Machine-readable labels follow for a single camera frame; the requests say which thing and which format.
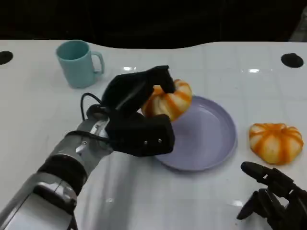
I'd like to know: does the lilac plate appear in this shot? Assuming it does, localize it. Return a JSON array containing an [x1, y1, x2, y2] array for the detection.
[[153, 95, 238, 172]]

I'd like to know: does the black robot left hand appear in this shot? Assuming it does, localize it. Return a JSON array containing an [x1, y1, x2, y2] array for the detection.
[[100, 65, 176, 157]]

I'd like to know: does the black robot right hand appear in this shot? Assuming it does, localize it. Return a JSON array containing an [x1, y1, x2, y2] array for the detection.
[[236, 161, 307, 230]]

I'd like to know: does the black table grommet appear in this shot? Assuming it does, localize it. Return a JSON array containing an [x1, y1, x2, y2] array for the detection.
[[281, 53, 304, 69], [0, 50, 13, 65]]

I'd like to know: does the pale green mug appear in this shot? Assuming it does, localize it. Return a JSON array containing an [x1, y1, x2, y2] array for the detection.
[[55, 39, 106, 89]]

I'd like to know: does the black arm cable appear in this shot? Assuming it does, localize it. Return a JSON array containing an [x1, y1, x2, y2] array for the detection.
[[80, 92, 111, 146]]

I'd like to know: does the pale grey background object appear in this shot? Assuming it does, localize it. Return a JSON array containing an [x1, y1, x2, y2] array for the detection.
[[289, 13, 307, 43]]

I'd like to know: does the orange and white bread roll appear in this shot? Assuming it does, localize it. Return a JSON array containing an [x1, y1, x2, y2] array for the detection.
[[248, 122, 304, 165], [141, 79, 193, 122]]

